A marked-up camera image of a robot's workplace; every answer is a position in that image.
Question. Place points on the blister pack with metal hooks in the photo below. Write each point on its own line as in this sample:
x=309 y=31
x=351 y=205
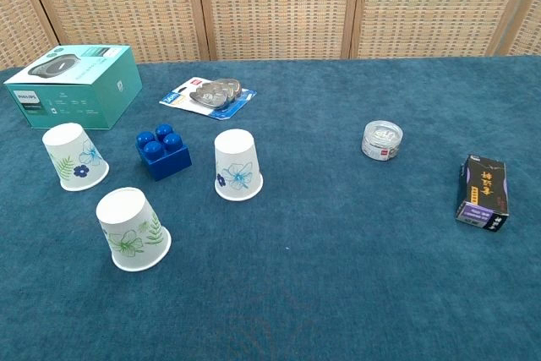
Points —
x=211 y=96

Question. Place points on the black box with gold lettering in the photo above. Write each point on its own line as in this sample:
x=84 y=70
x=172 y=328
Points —
x=482 y=192

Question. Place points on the round clear tin of pins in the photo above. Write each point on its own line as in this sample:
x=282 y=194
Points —
x=381 y=143

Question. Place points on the white cup light blue flower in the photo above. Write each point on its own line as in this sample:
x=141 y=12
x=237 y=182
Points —
x=236 y=162

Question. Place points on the white cup green flower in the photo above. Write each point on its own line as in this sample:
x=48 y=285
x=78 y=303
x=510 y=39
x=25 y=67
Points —
x=131 y=225

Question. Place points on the blue fuzzy table cloth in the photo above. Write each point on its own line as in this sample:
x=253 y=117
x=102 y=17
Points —
x=317 y=251

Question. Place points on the blue plastic building block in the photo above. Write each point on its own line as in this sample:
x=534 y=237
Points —
x=165 y=164

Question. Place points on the teal Philips product box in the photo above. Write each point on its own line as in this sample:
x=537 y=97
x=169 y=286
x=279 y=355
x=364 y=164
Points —
x=76 y=96

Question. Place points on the woven bamboo folding screen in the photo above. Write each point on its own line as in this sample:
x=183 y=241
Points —
x=274 y=6

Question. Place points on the white cup dark blue flower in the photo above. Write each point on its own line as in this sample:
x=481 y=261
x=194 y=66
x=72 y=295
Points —
x=69 y=154

